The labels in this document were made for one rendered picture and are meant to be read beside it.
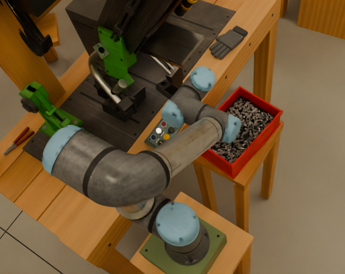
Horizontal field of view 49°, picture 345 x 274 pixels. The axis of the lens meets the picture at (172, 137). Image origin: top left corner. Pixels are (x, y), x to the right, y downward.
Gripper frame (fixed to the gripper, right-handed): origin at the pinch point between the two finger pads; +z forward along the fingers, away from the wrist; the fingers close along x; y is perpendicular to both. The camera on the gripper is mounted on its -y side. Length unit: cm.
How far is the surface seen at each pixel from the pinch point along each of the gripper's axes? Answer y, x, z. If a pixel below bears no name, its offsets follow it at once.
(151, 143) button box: 3.9, -7.1, 11.5
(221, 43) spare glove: -15, 49, 10
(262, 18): -13, 73, 5
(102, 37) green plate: -37.3, -2.6, -3.1
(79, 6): -57, 2, 5
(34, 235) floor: -5, -58, 136
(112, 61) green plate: -29.9, -2.3, 3.4
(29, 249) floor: 0, -66, 135
